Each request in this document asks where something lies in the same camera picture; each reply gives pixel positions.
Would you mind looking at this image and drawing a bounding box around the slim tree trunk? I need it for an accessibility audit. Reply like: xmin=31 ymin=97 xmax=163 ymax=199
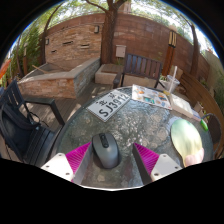
xmin=179 ymin=13 xmax=201 ymax=78

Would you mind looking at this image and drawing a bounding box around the stone raised garden bed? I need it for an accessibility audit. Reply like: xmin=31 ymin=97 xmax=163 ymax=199
xmin=17 ymin=57 xmax=102 ymax=99

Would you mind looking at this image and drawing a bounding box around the curved wooden bench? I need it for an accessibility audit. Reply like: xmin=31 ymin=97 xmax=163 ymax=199
xmin=179 ymin=71 xmax=224 ymax=134

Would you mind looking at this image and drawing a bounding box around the white wall box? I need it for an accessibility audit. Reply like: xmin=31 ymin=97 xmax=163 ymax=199
xmin=115 ymin=44 xmax=127 ymax=59

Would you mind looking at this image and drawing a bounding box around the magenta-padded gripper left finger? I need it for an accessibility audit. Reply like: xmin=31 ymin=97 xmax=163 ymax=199
xmin=40 ymin=142 xmax=94 ymax=186

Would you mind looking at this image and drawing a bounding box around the dark wicker chair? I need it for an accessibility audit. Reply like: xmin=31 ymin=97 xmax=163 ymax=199
xmin=201 ymin=112 xmax=223 ymax=159

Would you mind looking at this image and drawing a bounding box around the beige stone slab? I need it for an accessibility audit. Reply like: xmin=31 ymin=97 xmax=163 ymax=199
xmin=169 ymin=64 xmax=184 ymax=81

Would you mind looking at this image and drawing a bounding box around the white license plate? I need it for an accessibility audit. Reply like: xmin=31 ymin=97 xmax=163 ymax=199
xmin=86 ymin=89 xmax=132 ymax=123

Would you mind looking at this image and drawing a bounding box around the dark slatted wooden chair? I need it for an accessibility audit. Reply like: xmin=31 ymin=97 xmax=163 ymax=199
xmin=112 ymin=53 xmax=164 ymax=89

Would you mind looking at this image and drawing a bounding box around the thick forked tree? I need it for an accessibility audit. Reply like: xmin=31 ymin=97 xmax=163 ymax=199
xmin=84 ymin=0 xmax=129 ymax=65

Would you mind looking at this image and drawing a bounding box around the wooden garden lamp post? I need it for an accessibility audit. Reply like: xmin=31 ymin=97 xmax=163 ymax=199
xmin=161 ymin=29 xmax=178 ymax=77

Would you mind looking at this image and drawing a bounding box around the flat white box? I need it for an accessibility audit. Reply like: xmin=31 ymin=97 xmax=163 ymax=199
xmin=166 ymin=93 xmax=186 ymax=113
xmin=176 ymin=99 xmax=195 ymax=120

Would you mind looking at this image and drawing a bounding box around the clear plastic cup with straw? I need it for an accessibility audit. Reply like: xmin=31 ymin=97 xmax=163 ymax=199
xmin=165 ymin=65 xmax=181 ymax=94

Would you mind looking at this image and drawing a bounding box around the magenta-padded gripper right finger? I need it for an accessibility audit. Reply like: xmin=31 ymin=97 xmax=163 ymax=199
xmin=132 ymin=142 xmax=184 ymax=186

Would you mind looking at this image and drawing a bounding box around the grey computer mouse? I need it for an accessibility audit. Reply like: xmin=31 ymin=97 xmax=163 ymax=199
xmin=91 ymin=132 xmax=122 ymax=170

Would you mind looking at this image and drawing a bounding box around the round pale green mouse pad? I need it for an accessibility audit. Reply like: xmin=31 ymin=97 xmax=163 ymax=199
xmin=170 ymin=118 xmax=205 ymax=168

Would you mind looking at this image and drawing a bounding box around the blue and white book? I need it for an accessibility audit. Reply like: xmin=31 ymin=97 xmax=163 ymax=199
xmin=191 ymin=109 xmax=203 ymax=123

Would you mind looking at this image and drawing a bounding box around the black slatted chair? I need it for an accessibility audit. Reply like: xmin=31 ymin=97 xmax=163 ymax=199
xmin=0 ymin=78 xmax=66 ymax=168

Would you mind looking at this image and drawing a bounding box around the thin leaning tree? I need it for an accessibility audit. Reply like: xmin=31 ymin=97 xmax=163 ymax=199
xmin=39 ymin=3 xmax=64 ymax=64

